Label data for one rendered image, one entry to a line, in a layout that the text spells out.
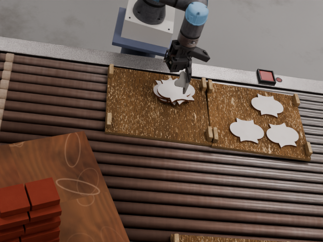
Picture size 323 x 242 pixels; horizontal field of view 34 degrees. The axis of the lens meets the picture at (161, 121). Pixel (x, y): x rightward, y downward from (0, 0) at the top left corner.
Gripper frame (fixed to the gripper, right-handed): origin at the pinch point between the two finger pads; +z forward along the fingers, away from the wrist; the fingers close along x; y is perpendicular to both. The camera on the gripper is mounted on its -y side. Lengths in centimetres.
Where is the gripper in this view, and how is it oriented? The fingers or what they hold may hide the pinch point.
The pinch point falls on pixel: (178, 80)
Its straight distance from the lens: 205.1
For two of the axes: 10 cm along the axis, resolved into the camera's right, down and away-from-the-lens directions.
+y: -9.1, 1.2, -4.0
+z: -2.3, 6.5, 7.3
